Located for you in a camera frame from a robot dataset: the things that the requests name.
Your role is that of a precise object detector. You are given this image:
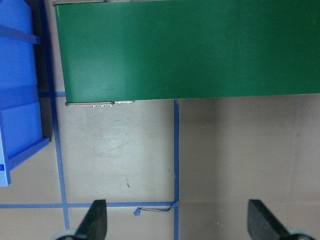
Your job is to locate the left blue plastic bin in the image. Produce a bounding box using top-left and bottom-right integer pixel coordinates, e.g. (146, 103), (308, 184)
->
(0, 0), (49, 187)

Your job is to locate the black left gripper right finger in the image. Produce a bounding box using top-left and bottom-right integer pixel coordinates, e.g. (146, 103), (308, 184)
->
(247, 199), (291, 240)

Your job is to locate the green conveyor belt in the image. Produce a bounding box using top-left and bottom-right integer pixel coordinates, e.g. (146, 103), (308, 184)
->
(53, 0), (320, 106)

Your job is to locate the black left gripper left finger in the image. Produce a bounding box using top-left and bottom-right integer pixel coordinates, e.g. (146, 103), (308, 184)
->
(74, 199), (107, 240)

